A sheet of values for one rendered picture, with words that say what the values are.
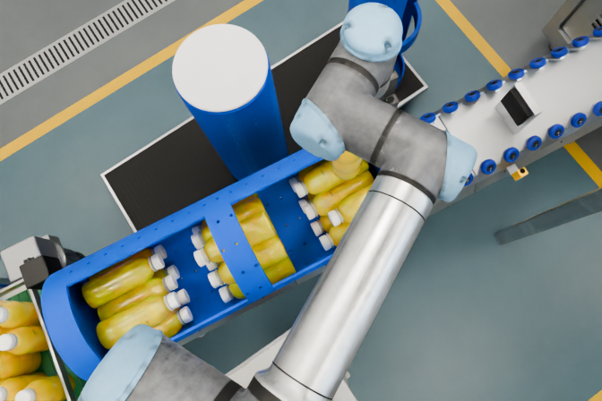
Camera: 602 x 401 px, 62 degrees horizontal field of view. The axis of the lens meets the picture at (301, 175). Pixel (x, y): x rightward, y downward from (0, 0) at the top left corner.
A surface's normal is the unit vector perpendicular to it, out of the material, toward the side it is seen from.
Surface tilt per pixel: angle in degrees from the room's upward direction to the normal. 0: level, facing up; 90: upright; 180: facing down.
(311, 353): 10
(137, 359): 37
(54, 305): 17
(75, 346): 25
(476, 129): 0
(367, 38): 1
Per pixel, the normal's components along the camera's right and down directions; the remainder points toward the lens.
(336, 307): -0.17, -0.35
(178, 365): 0.37, -0.85
